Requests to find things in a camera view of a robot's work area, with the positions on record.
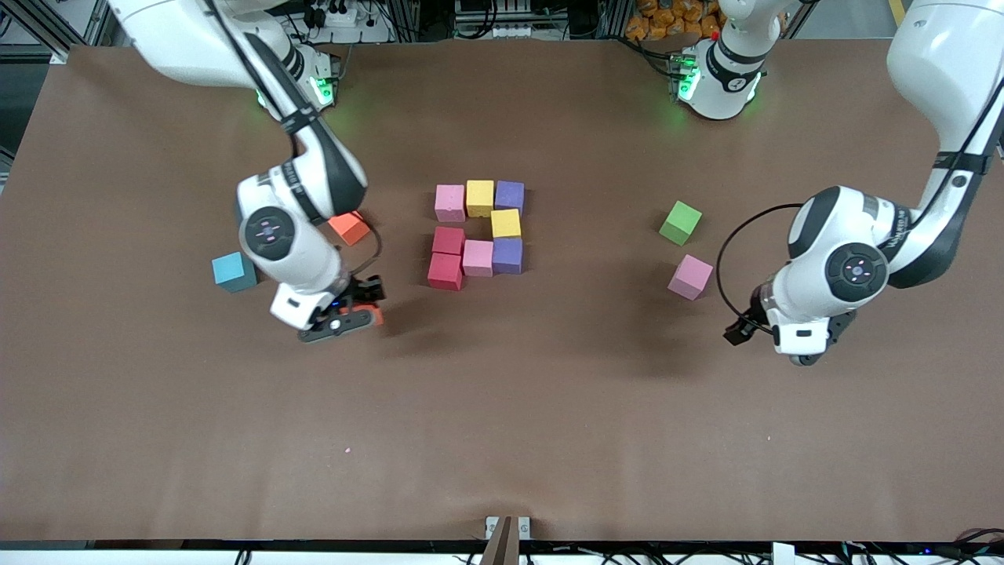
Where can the orange foam cube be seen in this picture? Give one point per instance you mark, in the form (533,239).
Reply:
(351,229)
(375,315)

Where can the red foam cube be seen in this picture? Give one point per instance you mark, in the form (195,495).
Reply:
(448,239)
(445,271)

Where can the dented pink foam cube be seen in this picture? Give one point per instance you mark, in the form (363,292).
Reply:
(449,202)

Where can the purple foam cube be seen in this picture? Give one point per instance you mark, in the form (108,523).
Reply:
(510,196)
(507,256)

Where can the yellow foam cube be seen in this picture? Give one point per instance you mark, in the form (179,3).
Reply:
(480,198)
(506,224)

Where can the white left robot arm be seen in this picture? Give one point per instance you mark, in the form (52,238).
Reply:
(933,71)

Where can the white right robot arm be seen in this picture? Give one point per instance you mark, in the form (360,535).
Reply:
(302,259)

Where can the blue foam cube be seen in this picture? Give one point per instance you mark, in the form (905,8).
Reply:
(229,271)

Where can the green foam cube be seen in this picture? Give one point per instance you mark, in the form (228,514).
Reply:
(680,222)

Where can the brown table cover sheet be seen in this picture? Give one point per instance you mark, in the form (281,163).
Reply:
(502,424)

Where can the small white box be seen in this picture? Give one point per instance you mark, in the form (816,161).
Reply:
(783,555)

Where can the white vented device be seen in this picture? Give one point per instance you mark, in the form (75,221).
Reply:
(494,30)

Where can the brown wooden stick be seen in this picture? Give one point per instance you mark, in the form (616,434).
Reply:
(502,549)

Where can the bag of orange items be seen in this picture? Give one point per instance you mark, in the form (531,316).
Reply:
(667,22)

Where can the small metal bracket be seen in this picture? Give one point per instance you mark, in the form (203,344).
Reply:
(491,524)

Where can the aluminium frame profile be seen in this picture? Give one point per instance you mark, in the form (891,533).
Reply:
(39,30)

